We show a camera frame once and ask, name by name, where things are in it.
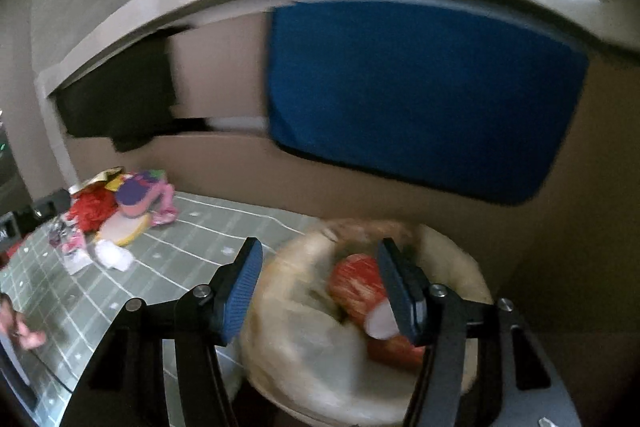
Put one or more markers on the white tissue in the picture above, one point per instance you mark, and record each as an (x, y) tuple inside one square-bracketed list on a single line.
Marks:
[(114, 255)]

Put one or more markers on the pink patterned wrapper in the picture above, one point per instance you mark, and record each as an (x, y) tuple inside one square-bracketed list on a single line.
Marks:
[(165, 207)]

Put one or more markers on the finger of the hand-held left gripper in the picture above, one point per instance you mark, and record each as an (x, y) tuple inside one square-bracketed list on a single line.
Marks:
[(50, 204)]

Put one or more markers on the red crumpled wrapper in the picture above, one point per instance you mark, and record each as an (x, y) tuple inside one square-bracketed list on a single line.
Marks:
[(92, 207)]

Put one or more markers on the green grid tablecloth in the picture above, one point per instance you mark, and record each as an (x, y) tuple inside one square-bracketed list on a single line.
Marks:
[(200, 227)]

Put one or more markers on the white trash bin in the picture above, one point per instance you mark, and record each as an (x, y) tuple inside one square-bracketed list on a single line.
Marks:
[(300, 357)]

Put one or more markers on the gold foil wrapper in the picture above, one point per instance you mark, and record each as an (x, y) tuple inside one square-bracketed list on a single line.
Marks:
[(97, 179)]

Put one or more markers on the person's left hand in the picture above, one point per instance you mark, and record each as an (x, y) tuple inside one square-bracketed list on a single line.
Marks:
[(30, 337)]

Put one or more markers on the pink printed wrapper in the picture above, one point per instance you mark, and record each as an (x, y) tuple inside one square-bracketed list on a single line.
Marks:
[(72, 247)]

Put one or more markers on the yellow sponge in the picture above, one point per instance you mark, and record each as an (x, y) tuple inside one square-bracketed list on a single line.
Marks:
[(122, 229)]

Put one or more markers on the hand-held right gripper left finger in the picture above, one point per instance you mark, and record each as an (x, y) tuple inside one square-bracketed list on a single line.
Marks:
[(242, 292)]

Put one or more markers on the brown cardboard box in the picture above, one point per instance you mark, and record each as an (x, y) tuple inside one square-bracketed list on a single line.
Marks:
[(210, 67)]

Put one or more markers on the black cloth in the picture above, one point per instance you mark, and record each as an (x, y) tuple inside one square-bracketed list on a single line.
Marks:
[(115, 97)]

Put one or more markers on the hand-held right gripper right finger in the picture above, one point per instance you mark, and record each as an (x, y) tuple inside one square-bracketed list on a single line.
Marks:
[(395, 287)]

